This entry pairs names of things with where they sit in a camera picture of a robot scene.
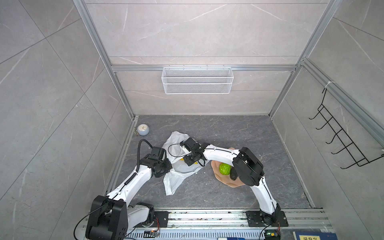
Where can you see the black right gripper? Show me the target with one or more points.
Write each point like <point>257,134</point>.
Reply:
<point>187,161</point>

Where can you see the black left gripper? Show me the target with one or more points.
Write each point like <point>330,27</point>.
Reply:
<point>169,167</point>

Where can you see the white plastic bag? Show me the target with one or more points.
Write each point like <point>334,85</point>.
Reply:
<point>180,170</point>

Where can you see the green fake round fruit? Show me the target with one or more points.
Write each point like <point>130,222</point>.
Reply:
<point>225,169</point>

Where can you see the pink shell-shaped bowl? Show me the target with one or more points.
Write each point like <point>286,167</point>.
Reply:
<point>215,163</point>

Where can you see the dark fake grapes bunch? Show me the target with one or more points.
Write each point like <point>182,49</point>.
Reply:
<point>233,174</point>

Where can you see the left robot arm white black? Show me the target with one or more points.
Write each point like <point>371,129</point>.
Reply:
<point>111,216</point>

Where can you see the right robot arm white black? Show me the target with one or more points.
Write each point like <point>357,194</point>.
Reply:
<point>249,169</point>

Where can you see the small grey-white round pot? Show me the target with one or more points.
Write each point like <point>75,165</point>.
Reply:
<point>142,129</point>

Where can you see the blue yellow label box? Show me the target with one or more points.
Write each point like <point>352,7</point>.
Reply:
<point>314,236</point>

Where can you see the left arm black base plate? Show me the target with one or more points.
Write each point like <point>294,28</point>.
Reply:
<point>157,218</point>

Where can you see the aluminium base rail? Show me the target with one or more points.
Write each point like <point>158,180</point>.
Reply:
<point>215,219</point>

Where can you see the white wire mesh basket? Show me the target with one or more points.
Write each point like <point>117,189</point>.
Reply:
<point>197,80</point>

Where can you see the white slotted cable duct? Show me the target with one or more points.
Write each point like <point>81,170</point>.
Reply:
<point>198,235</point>

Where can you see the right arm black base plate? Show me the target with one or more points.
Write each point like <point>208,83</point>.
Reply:
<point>261,219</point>

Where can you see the black wire hook rack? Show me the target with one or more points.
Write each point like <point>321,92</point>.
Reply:
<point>340,134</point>

